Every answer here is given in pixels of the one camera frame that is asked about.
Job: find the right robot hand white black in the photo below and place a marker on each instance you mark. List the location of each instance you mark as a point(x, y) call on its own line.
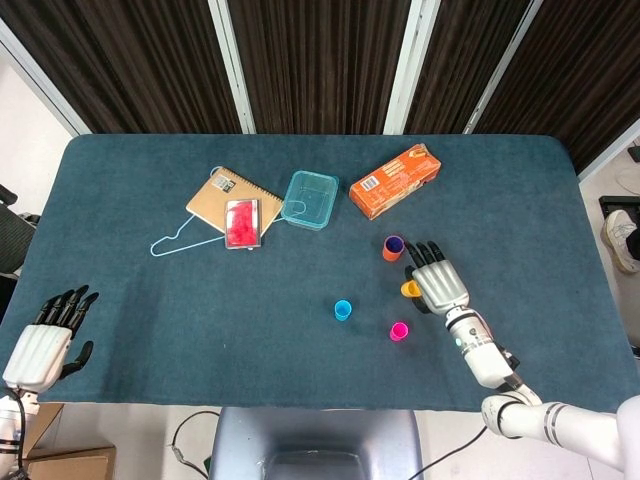
point(440, 285)

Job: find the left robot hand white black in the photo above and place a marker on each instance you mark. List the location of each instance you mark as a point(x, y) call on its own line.
point(37, 355)

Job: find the yellow plastic cup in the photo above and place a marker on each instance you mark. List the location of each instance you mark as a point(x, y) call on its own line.
point(409, 289)

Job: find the purple plastic cup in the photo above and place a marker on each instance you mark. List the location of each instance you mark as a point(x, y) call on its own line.
point(394, 244)

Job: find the pink plastic cup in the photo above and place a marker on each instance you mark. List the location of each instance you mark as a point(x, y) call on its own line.
point(399, 332)

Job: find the light blue plastic cup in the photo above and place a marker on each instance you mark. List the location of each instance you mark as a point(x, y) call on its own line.
point(343, 311)

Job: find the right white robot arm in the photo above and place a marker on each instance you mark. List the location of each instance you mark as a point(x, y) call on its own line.
point(480, 350)

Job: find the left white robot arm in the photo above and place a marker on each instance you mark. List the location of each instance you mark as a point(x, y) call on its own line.
point(7, 420)

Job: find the orange plastic cup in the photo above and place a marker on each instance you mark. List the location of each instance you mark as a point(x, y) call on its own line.
point(391, 256)

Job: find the brown cardboard box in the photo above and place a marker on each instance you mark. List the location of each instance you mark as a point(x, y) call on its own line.
point(45, 425)
point(75, 465)

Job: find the orange cardboard box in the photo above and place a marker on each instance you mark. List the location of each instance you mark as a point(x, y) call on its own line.
point(395, 182)

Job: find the black office chair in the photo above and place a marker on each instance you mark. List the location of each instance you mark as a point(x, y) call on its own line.
point(15, 235)

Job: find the clear container teal rim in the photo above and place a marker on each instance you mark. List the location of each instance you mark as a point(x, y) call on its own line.
point(310, 200)

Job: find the teal tablecloth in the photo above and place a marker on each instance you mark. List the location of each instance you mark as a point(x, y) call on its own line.
point(200, 325)

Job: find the white sneaker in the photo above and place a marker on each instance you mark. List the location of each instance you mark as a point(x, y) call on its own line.
point(620, 240)

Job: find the grey robot torso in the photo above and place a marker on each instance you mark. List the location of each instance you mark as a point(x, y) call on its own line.
point(310, 430)

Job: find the black equipment base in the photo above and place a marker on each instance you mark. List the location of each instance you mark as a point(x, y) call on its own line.
point(617, 202)

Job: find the red flat case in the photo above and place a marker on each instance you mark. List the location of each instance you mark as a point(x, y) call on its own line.
point(242, 222)

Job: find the kraft spiral notebook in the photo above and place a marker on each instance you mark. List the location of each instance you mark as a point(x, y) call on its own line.
point(210, 200)

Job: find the dark brown curtain panel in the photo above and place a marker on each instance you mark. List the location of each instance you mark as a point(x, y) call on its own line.
point(460, 50)
point(320, 60)
point(125, 60)
point(575, 60)

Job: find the white frame post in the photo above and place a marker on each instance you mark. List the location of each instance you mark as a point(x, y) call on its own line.
point(231, 65)
point(607, 149)
point(501, 65)
point(411, 65)
point(45, 87)

